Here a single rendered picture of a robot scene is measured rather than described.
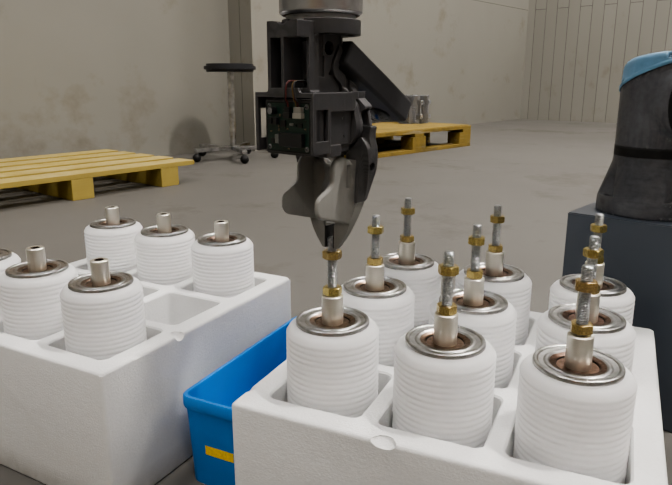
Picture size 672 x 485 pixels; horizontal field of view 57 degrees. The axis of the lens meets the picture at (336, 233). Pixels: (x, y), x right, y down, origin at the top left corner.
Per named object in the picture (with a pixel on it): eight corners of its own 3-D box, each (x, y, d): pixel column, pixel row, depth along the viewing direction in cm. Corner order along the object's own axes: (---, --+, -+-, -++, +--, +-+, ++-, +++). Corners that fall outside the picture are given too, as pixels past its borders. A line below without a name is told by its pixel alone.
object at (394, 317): (401, 451, 72) (405, 306, 68) (324, 437, 75) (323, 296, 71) (417, 410, 81) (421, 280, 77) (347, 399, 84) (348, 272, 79)
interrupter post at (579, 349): (566, 360, 55) (569, 326, 54) (594, 366, 54) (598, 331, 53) (559, 370, 53) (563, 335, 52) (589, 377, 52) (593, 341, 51)
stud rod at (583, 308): (571, 348, 53) (579, 265, 51) (576, 345, 54) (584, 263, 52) (582, 352, 53) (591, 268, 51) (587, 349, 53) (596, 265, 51)
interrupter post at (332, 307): (348, 323, 64) (348, 292, 63) (337, 331, 62) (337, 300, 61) (328, 318, 65) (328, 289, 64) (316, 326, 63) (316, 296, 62)
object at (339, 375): (390, 465, 69) (394, 315, 65) (351, 517, 61) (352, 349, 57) (317, 442, 74) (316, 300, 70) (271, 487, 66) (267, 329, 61)
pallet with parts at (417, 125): (377, 138, 540) (378, 93, 531) (473, 145, 480) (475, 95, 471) (263, 150, 442) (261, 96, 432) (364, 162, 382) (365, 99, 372)
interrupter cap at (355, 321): (381, 319, 65) (381, 313, 65) (347, 345, 58) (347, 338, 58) (319, 307, 68) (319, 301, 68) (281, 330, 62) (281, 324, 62)
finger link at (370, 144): (328, 200, 60) (325, 109, 58) (340, 197, 61) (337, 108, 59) (367, 204, 57) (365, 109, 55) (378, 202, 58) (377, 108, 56)
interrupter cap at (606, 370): (543, 344, 59) (544, 337, 59) (630, 362, 55) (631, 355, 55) (521, 375, 52) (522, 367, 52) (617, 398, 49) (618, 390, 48)
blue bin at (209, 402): (299, 380, 104) (298, 313, 101) (358, 394, 99) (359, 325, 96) (182, 481, 78) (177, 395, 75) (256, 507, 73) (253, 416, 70)
